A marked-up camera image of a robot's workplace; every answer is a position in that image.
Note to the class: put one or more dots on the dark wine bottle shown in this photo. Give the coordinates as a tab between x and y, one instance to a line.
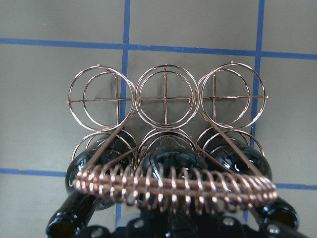
167	223
279	210
77	210

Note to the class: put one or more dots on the copper wire bottle basket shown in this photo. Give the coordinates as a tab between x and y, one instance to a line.
215	189

